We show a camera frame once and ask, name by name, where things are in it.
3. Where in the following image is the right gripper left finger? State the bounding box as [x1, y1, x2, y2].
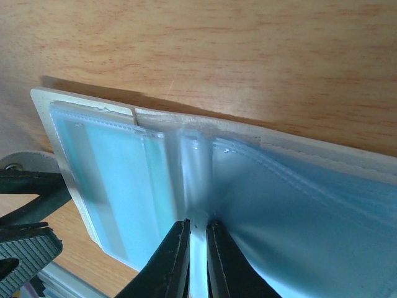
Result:
[117, 219, 190, 298]

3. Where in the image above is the teal card with stripe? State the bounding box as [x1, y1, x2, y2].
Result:
[57, 119, 177, 270]

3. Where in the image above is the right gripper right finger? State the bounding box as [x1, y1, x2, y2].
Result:
[206, 221, 280, 297]

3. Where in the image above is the beige card holder wallet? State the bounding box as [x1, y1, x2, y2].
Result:
[30, 88, 396, 297]

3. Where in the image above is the aluminium rail frame front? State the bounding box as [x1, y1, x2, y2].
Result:
[37, 262, 107, 298]

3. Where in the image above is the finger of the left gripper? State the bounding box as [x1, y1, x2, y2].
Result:
[1, 169, 71, 227]
[1, 222, 63, 295]

